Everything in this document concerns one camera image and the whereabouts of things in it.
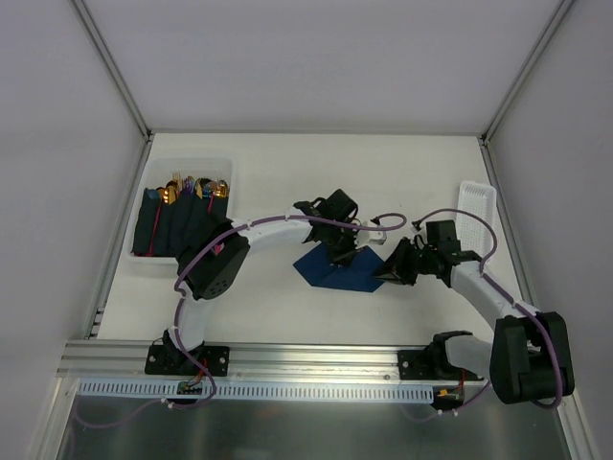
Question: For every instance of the blue paper napkin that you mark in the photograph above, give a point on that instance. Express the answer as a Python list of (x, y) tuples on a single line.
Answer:
[(319, 272)]

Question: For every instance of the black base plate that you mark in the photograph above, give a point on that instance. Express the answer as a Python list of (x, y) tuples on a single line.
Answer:
[(419, 365), (167, 360)]

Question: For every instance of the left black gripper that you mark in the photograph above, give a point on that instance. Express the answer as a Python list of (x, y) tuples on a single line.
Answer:
[(342, 244)]

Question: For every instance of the gold utensils in bin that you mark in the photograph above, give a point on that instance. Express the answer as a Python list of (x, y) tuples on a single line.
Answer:
[(202, 187)]

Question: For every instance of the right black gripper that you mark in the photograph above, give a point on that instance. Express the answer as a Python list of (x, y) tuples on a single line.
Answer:
[(409, 262)]

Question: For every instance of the aluminium mounting rail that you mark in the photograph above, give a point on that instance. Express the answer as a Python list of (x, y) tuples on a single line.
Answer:
[(251, 361)]

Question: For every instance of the white slotted cable duct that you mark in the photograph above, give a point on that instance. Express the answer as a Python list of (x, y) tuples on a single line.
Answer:
[(258, 391)]

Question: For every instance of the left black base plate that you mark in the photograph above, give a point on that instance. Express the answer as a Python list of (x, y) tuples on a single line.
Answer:
[(167, 360)]

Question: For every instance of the white plastic bin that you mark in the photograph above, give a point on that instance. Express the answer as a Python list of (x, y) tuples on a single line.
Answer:
[(157, 173)]

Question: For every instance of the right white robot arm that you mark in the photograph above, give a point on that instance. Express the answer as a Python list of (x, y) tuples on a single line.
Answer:
[(527, 361)]

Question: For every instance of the rolled dark napkin bundles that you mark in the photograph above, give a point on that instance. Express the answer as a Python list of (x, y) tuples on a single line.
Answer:
[(162, 230)]

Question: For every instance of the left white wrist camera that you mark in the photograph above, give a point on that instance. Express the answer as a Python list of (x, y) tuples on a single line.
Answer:
[(374, 236)]

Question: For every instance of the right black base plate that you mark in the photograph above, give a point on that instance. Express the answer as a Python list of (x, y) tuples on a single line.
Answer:
[(419, 365)]

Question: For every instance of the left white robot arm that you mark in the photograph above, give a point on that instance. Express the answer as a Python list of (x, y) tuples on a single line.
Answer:
[(214, 249)]

